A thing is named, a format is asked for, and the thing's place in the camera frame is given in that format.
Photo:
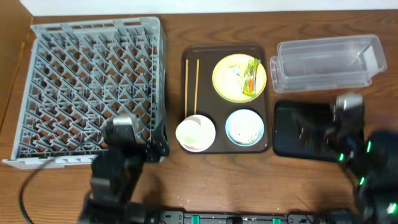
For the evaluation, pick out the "small white cup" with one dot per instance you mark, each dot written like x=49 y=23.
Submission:
x=188 y=133

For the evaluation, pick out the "white pink bowl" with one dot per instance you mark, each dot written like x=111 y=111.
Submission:
x=207 y=134

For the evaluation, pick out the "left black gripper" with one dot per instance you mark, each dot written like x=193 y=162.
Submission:
x=152 y=149

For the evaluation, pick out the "dark brown serving tray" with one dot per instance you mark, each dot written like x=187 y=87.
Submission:
x=216 y=108

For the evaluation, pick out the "black food waste tray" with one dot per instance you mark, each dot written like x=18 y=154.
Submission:
x=300 y=131

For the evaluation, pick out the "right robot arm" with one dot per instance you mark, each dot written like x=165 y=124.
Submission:
x=373 y=161

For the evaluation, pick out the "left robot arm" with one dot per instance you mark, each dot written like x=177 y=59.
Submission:
x=115 y=175

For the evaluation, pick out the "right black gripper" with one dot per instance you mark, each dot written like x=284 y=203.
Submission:
x=334 y=123

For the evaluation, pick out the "yellow round plate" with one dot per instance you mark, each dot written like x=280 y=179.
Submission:
x=229 y=86

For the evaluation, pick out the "wooden chopstick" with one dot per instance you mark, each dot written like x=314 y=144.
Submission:
x=186 y=87
x=196 y=86

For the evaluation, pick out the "grey plastic dish rack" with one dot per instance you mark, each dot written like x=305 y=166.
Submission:
x=83 y=74

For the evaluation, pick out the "green snack wrapper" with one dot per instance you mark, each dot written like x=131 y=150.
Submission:
x=250 y=75

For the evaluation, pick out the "white tissue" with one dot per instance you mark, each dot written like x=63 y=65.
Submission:
x=235 y=69

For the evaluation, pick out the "light blue bowl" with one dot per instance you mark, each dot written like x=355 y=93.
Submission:
x=244 y=127

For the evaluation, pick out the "clear plastic waste bin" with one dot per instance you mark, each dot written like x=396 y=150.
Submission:
x=327 y=63

